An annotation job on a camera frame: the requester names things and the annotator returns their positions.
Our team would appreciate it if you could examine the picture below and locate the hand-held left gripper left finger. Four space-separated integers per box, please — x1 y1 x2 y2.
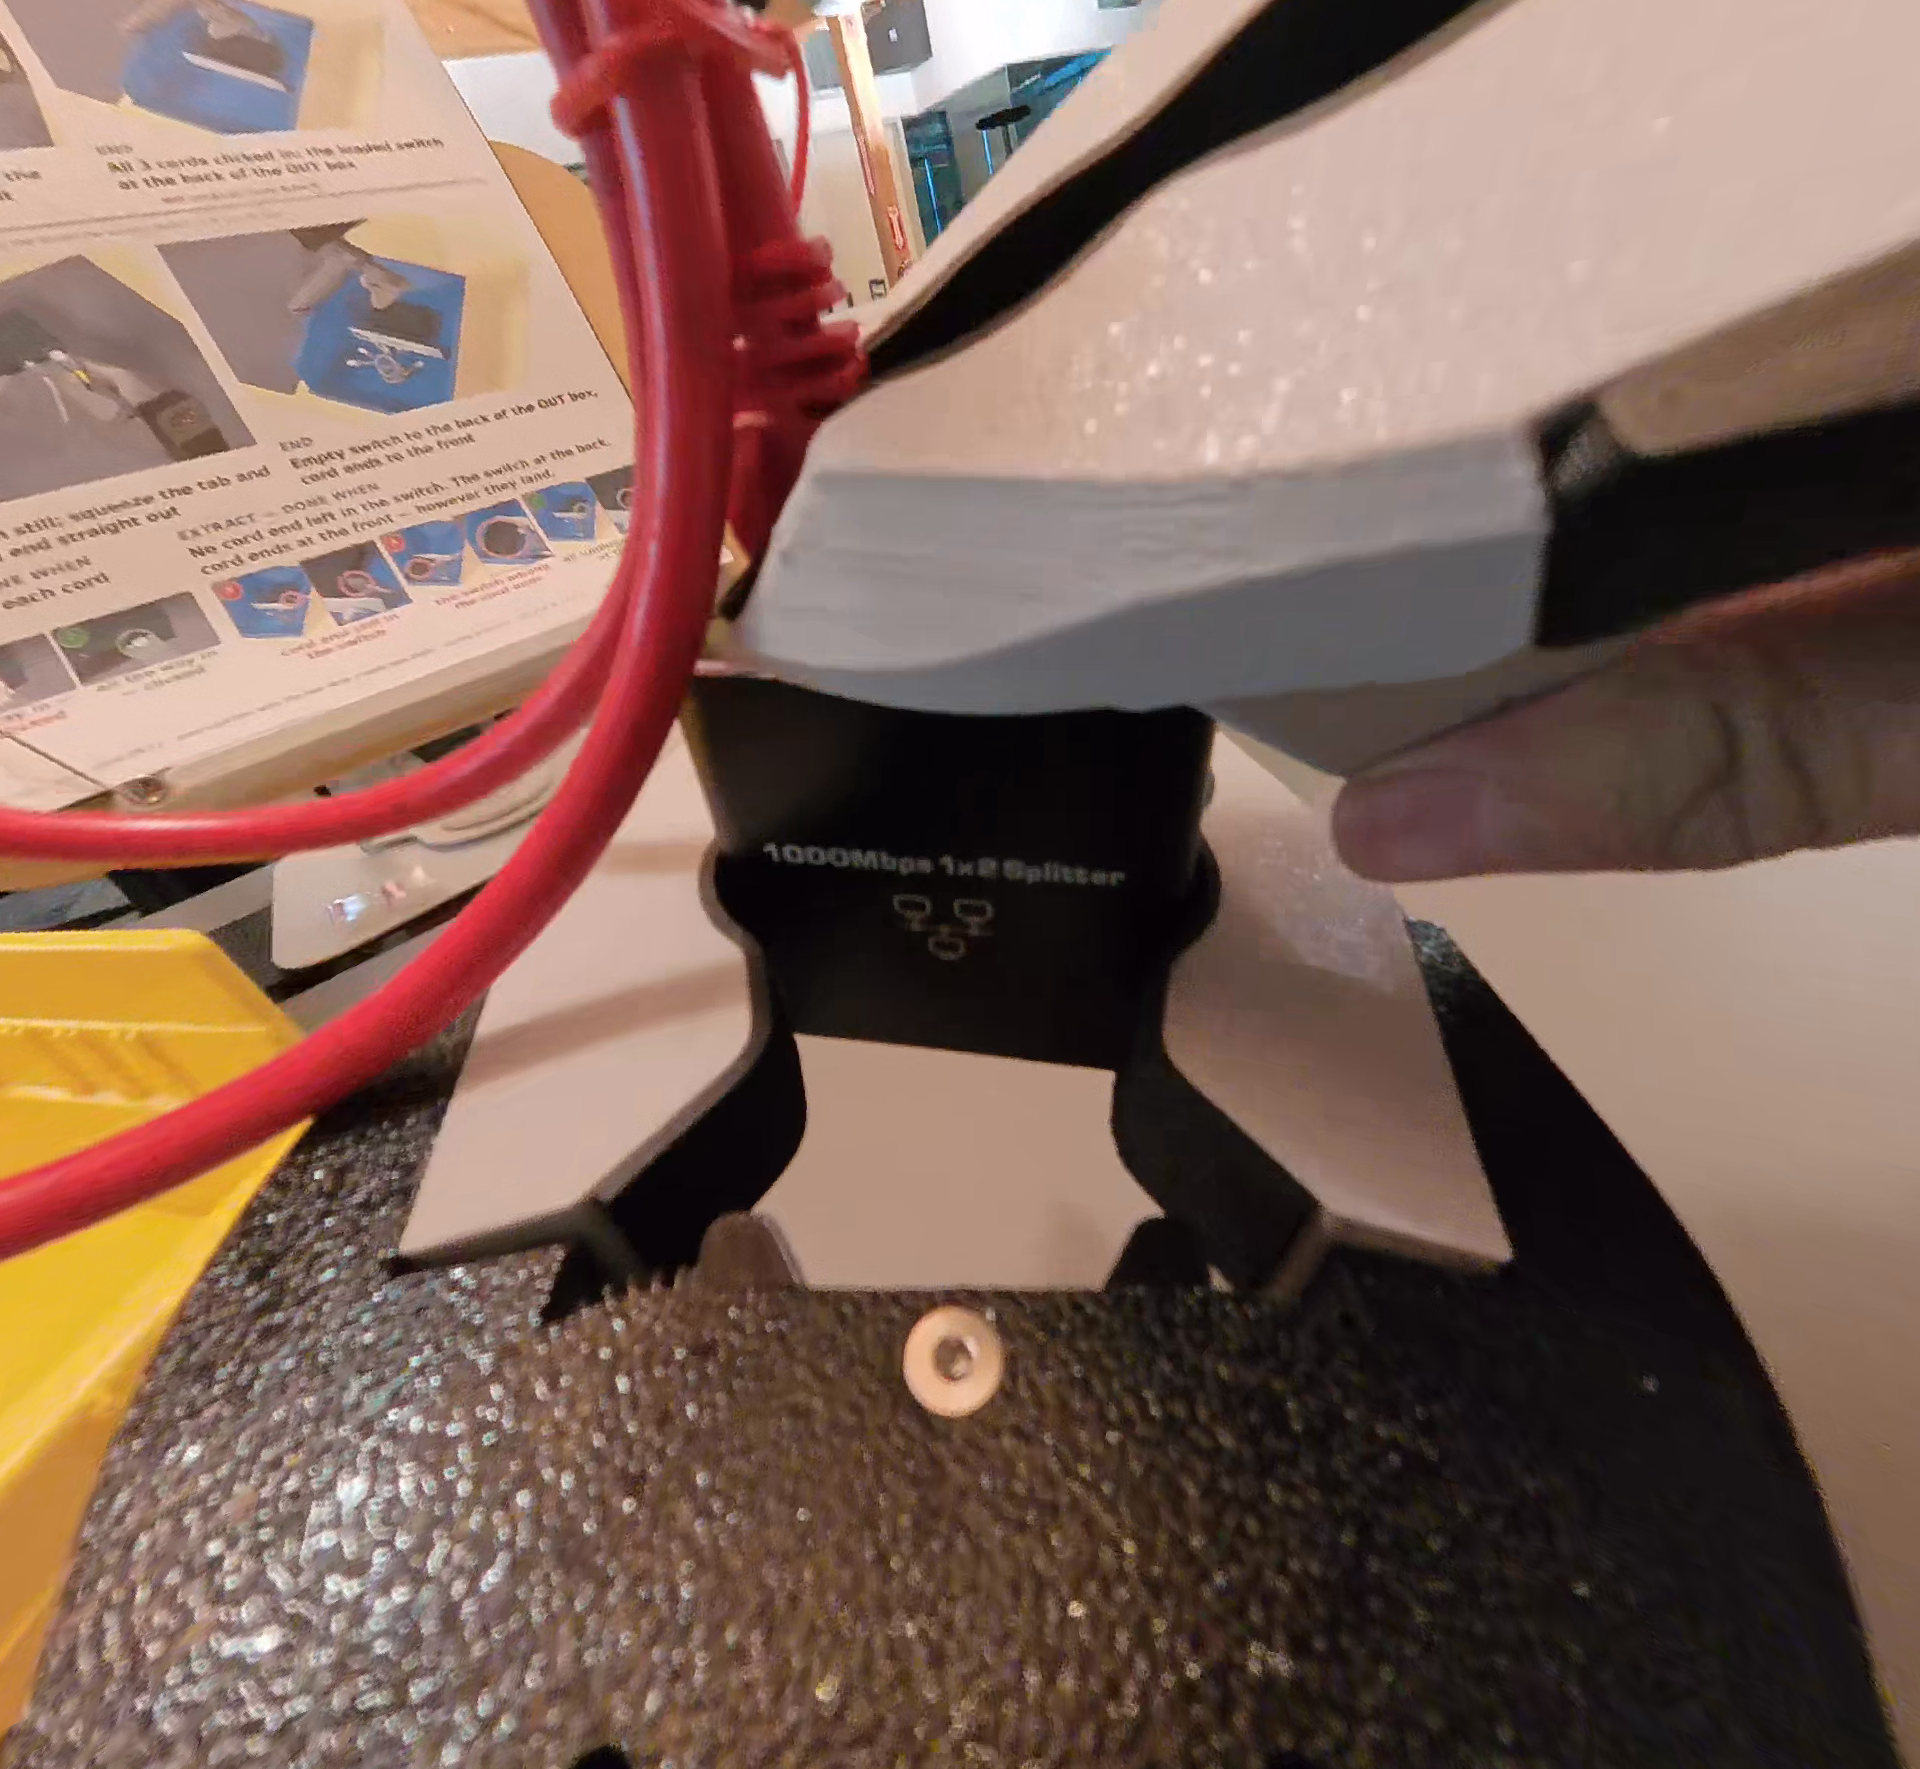
392 735 805 1277

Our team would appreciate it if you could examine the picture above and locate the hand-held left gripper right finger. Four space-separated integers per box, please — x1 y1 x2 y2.
1117 730 1519 1307

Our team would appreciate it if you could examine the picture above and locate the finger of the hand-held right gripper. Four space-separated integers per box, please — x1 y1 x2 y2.
862 0 1920 377
735 0 1920 778

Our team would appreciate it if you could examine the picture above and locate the black ethernet splitter box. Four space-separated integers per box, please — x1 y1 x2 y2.
682 670 1221 1069

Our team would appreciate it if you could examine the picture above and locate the yellow plastic bin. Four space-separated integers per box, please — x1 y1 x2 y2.
0 928 318 1680

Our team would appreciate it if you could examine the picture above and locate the red ethernet cable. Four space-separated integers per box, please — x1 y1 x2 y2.
0 0 872 1260

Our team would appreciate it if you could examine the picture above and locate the person's right hand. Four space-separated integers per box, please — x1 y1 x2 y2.
1332 550 1920 887

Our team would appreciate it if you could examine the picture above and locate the wooden support pillar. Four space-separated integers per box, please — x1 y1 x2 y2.
828 10 920 292

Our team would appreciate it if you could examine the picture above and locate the wooden instruction board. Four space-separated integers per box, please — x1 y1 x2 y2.
0 137 640 892

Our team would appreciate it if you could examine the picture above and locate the printed instruction sheet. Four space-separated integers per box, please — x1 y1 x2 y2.
0 0 649 815

